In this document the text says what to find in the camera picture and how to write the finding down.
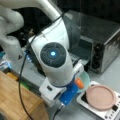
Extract silver toaster oven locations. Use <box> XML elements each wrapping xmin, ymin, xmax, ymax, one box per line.
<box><xmin>66</xmin><ymin>10</ymin><xmax>120</xmax><ymax>73</ymax></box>

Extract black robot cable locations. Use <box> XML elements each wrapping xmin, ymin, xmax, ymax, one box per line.
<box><xmin>17</xmin><ymin>13</ymin><xmax>66</xmax><ymax>120</ymax></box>

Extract orange carrot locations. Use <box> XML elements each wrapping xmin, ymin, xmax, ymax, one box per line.
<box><xmin>75</xmin><ymin>78</ymin><xmax>84</xmax><ymax>89</ymax></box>

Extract teal bowl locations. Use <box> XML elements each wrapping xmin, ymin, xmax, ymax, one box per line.
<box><xmin>78</xmin><ymin>71</ymin><xmax>90</xmax><ymax>93</ymax></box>

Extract pink pan with lid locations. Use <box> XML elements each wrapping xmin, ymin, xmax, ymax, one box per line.
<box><xmin>86</xmin><ymin>84</ymin><xmax>116</xmax><ymax>111</ymax></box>

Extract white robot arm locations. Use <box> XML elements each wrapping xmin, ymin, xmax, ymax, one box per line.
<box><xmin>0</xmin><ymin>0</ymin><xmax>84</xmax><ymax>106</ymax></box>

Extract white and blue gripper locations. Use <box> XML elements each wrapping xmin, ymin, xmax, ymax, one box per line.
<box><xmin>38</xmin><ymin>63</ymin><xmax>85</xmax><ymax>107</ymax></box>

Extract yellow item in drawer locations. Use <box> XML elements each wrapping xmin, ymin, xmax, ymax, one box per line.
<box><xmin>7</xmin><ymin>73</ymin><xmax>18</xmax><ymax>81</ymax></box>

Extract wooden drawer cabinet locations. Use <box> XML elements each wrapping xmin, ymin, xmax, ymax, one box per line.
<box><xmin>0</xmin><ymin>71</ymin><xmax>48</xmax><ymax>120</ymax></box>

